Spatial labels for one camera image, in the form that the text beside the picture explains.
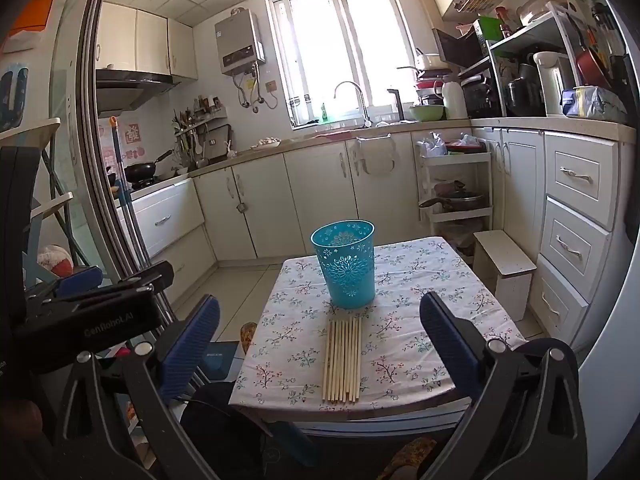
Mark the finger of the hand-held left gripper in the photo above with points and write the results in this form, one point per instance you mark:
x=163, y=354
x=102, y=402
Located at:
x=150, y=275
x=80, y=277

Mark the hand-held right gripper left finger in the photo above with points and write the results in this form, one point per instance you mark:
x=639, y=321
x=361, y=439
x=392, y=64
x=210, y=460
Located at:
x=192, y=345

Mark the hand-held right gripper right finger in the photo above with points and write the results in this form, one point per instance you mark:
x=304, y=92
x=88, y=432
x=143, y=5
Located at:
x=450, y=345

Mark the bundle of wooden chopsticks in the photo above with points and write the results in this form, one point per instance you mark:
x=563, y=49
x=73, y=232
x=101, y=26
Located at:
x=342, y=360

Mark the teal plastic cutout basket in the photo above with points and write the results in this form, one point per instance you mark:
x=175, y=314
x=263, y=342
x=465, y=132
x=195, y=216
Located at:
x=345, y=280

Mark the red and white ball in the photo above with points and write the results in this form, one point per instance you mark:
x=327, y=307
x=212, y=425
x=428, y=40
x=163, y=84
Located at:
x=55, y=262

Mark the blue book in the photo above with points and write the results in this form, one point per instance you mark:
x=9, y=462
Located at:
x=222, y=360

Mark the patterned slipper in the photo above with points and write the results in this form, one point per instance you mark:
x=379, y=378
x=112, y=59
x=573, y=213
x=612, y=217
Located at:
x=247, y=339
x=410, y=460

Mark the floral tablecloth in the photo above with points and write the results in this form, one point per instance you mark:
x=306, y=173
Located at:
x=390, y=340

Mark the person's dark trouser leg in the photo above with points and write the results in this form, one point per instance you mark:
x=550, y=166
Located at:
x=220, y=435

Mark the white step stool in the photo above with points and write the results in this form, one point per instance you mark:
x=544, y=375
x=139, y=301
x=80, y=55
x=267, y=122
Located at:
x=502, y=255

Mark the black wok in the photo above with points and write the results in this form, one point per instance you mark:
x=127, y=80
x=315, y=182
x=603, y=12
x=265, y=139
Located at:
x=142, y=170

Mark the blue mop with orange tip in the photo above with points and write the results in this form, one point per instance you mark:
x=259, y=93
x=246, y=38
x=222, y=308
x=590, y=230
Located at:
x=120, y=170

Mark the small table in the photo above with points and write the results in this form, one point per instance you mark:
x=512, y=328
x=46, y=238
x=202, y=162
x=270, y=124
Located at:
x=360, y=422

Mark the lidded frying pan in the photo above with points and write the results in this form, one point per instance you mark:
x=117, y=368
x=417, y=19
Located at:
x=460, y=202

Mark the folding shelf rack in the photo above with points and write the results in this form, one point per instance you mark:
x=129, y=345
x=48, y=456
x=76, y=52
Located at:
x=30, y=132

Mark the white drawer unit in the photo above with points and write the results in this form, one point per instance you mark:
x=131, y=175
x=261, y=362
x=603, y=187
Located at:
x=575, y=230

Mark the plate of food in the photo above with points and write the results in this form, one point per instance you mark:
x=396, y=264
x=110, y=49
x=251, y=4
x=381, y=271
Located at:
x=266, y=144

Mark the white rolling cart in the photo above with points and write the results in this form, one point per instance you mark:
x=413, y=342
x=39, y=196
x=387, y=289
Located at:
x=452, y=160

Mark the black range hood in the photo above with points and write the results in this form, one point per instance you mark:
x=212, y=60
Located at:
x=130, y=85

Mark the red plate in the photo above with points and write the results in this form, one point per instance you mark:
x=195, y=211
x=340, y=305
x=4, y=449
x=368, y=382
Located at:
x=465, y=148

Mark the white tote bag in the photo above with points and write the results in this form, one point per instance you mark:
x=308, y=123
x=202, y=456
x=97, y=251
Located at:
x=375, y=160

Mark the clear plastic bag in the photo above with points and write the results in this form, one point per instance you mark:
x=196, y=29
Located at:
x=434, y=146

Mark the green bowl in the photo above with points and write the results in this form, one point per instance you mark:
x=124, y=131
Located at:
x=426, y=112

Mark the green dish soap bottle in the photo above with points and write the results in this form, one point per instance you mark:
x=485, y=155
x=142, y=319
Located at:
x=324, y=114

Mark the white thermos jug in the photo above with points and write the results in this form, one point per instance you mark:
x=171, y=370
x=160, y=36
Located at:
x=455, y=102

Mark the black water tap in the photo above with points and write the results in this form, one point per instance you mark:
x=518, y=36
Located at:
x=400, y=107

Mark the chrome kitchen faucet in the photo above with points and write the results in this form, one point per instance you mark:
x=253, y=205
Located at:
x=366, y=112

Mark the white gas water heater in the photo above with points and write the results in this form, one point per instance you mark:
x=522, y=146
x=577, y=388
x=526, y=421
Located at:
x=240, y=42

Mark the stacked red and black bowls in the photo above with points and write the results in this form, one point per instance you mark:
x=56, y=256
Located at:
x=427, y=91

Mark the orange poster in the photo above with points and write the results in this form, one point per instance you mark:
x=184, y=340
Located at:
x=35, y=10

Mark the white electric water boiler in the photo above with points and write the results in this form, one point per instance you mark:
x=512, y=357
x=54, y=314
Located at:
x=550, y=85

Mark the blue and yellow bag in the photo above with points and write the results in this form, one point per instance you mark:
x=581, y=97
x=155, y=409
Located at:
x=595, y=105

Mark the white cooking pot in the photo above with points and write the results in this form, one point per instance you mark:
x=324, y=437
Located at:
x=430, y=62

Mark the black microwave oven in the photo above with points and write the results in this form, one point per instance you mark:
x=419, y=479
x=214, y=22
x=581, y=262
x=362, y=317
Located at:
x=460, y=50

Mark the kitchen window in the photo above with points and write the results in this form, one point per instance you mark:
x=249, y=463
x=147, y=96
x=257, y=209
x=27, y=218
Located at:
x=350, y=50

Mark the red frying pan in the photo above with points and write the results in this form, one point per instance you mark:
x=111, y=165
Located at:
x=592, y=70

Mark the green box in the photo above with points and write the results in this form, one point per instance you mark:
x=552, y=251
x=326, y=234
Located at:
x=489, y=30

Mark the white countertop shelf rack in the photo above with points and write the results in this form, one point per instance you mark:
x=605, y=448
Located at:
x=530, y=35

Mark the red wall stickers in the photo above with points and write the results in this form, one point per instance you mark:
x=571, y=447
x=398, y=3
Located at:
x=134, y=132

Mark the wall utensil rack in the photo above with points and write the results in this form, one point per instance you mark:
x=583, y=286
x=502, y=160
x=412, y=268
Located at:
x=190, y=130

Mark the sliding glass door frame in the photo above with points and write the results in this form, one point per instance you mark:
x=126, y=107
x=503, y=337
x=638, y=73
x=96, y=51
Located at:
x=90, y=125

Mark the wall power outlet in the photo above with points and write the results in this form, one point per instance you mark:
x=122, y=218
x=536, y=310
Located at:
x=271, y=85

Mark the cream wall cabinets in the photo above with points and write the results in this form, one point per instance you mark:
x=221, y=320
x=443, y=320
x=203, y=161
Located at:
x=150, y=40

